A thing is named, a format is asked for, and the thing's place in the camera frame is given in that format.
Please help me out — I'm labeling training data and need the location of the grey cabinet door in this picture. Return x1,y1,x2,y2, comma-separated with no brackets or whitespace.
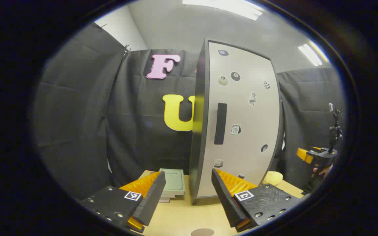
197,41,282,199

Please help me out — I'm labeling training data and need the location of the green book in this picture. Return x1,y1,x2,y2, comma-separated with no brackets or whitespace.
159,168,186,196

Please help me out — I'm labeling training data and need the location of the black door handle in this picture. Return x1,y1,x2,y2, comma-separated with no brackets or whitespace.
214,103,228,145

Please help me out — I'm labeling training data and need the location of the yellow bumpy ball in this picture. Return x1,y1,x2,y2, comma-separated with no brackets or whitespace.
262,171,284,187

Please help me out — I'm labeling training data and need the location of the black backdrop cloth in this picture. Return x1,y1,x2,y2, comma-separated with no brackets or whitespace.
33,23,345,200

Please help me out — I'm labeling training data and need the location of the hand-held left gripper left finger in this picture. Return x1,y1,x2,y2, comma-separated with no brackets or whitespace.
79,170,167,234

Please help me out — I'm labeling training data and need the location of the brown round coaster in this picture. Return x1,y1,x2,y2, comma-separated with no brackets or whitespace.
191,228,215,236

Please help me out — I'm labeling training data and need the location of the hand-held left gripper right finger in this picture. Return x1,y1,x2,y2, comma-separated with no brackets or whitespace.
211,168,303,233

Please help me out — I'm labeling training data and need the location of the black cabinet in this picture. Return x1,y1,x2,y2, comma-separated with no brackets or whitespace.
188,38,285,205

